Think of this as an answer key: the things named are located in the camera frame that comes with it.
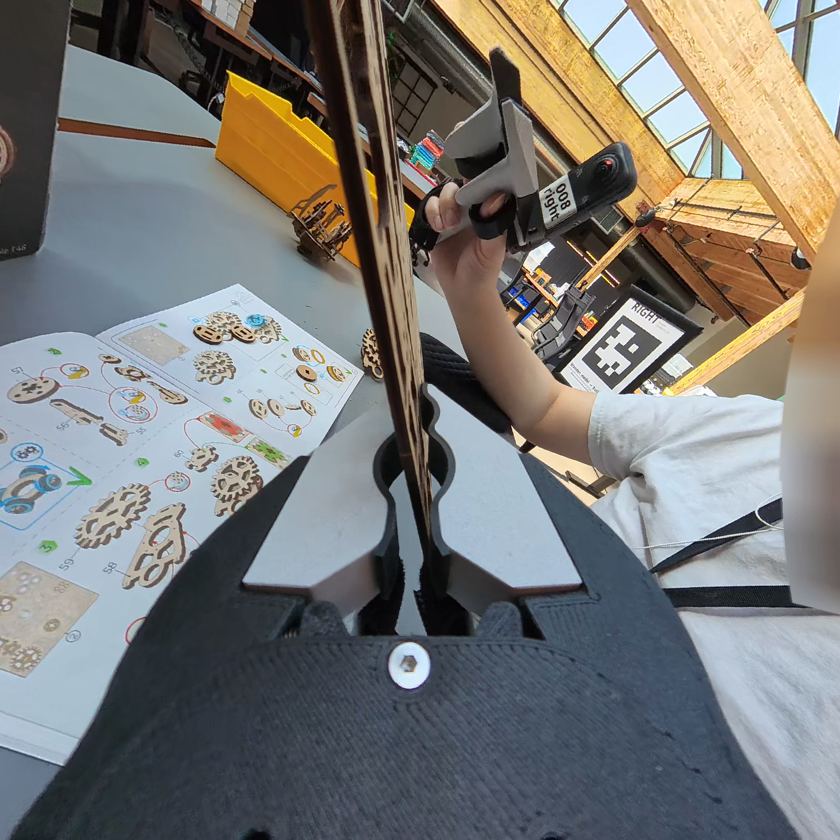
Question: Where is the thin white cord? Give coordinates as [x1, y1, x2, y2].
[629, 504, 786, 552]

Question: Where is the black model kit box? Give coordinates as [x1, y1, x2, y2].
[0, 0, 72, 262]

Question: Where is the partly built wooden model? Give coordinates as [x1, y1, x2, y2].
[289, 184, 355, 263]

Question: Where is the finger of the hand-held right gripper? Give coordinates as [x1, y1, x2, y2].
[445, 105, 506, 178]
[489, 46, 538, 201]

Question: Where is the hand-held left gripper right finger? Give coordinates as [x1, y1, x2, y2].
[420, 384, 585, 618]

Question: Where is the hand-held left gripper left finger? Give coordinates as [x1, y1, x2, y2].
[241, 407, 401, 632]

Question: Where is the laser-cut wooden parts sheet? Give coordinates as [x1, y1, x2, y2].
[304, 0, 435, 565]

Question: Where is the black office chair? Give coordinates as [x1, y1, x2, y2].
[530, 287, 595, 368]

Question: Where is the person's right hand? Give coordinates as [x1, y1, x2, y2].
[420, 187, 526, 309]

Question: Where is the black quilted cushion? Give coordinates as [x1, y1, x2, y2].
[419, 331, 536, 454]

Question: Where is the wooden gear assembly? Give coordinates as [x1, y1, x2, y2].
[360, 327, 389, 382]

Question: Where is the stack of white boxes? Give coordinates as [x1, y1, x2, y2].
[199, 0, 256, 39]

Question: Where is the yellow plastic bin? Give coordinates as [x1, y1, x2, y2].
[215, 71, 421, 277]

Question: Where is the printed instruction booklet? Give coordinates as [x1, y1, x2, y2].
[0, 283, 365, 765]

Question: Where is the black framed marker sign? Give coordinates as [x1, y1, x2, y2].
[556, 283, 704, 395]

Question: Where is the person's right forearm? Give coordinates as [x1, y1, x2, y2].
[441, 289, 631, 463]

